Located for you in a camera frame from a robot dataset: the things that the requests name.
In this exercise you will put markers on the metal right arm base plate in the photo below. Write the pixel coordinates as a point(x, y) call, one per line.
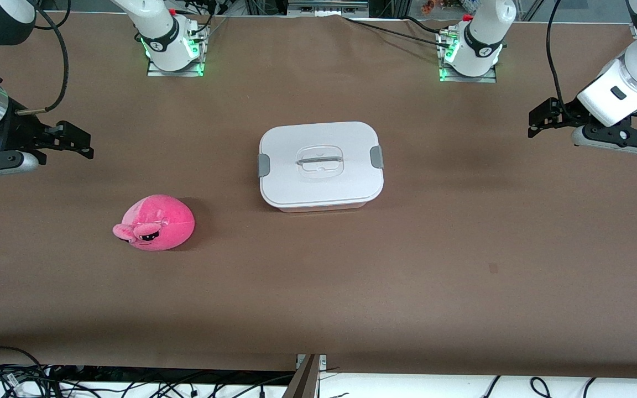
point(155, 72)

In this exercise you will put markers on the brown table leg beam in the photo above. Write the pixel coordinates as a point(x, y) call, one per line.
point(302, 384)

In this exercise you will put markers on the white box lid grey clips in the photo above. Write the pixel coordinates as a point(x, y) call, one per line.
point(296, 188)

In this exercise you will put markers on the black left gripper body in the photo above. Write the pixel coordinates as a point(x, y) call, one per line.
point(567, 111)

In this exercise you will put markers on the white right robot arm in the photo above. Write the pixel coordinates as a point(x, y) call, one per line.
point(158, 27)

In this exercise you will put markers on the pink plush toy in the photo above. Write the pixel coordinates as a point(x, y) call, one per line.
point(158, 221)

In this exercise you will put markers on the aluminium frame bar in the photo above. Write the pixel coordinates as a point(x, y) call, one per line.
point(324, 6)

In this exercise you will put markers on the brown table cover sheet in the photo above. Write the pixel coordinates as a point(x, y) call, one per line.
point(318, 304)

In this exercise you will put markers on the pink translucent plastic box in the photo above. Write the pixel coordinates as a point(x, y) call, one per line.
point(318, 209)

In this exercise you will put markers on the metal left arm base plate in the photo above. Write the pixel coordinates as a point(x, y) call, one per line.
point(479, 79)

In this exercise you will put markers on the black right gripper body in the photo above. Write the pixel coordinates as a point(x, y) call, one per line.
point(15, 134)

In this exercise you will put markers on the silver corner bracket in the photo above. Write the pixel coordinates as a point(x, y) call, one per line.
point(323, 360)

